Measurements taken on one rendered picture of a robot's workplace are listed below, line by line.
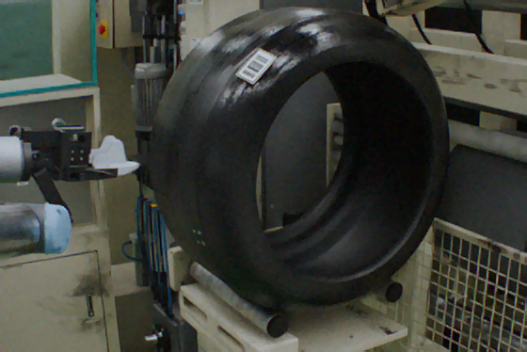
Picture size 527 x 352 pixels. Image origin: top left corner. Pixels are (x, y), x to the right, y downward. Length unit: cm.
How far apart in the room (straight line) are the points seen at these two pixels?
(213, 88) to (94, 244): 83
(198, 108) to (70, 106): 71
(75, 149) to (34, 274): 78
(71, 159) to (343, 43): 50
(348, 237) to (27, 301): 85
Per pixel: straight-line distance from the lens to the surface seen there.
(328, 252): 165
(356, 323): 161
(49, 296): 196
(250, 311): 142
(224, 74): 123
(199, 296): 160
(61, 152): 118
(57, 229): 108
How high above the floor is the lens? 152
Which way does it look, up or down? 15 degrees down
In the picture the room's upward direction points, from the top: 1 degrees counter-clockwise
